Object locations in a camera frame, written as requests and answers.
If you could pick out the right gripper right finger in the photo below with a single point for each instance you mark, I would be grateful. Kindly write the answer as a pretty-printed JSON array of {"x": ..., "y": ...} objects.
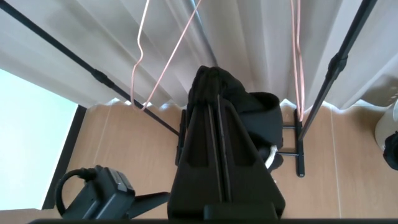
[{"x": 252, "y": 183}]

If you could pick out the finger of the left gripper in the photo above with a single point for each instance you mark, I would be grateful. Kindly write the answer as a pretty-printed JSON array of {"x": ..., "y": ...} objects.
[{"x": 146, "y": 203}]

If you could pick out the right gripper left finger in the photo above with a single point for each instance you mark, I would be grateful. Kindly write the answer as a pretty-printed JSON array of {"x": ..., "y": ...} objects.
[{"x": 192, "y": 183}]

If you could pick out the black shorts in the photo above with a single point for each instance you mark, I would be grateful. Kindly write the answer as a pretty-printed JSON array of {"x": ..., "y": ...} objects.
[{"x": 261, "y": 118}]

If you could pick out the pink clothes hanger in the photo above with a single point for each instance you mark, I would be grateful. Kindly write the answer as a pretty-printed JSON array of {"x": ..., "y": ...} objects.
[
  {"x": 132, "y": 88},
  {"x": 300, "y": 116}
]

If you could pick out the black clothes rack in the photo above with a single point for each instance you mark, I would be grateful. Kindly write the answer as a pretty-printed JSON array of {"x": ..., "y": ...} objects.
[{"x": 337, "y": 63}]

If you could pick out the white laundry basket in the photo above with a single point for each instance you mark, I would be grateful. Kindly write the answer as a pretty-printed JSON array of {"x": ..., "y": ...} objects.
[{"x": 387, "y": 124}]

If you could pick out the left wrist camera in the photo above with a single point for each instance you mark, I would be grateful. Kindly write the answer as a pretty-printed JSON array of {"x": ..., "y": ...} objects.
[{"x": 102, "y": 193}]

